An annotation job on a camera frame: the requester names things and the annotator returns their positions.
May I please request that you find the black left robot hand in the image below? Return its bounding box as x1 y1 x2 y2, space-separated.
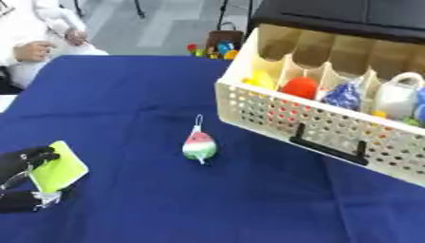
0 145 64 215

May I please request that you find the yellow-green card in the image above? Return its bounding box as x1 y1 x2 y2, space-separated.
27 140 90 195

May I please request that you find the pale compartment drawer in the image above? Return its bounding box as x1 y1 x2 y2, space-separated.
212 23 425 188

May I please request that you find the person's hand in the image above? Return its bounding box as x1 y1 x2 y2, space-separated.
11 41 57 63
63 28 90 47

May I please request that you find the person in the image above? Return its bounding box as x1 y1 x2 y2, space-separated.
0 0 110 89

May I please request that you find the watermelon slice soft toy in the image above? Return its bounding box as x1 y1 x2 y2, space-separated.
180 114 219 165

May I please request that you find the colourful toys pile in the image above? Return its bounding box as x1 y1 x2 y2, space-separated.
184 41 241 61

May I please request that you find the red round toy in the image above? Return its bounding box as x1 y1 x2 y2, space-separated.
279 76 321 101

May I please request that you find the blue patterned toy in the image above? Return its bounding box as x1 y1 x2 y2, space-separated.
320 82 365 112

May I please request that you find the black cabinet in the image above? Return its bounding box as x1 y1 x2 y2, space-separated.
244 0 425 45

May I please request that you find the small yellow toy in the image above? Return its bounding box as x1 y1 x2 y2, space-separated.
370 109 389 120

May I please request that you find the white toy jug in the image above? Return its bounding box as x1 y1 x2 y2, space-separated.
373 71 425 121

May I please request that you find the small green toy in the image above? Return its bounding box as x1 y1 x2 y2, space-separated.
399 117 425 128

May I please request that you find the black drawer handle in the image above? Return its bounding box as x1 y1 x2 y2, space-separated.
288 122 371 167

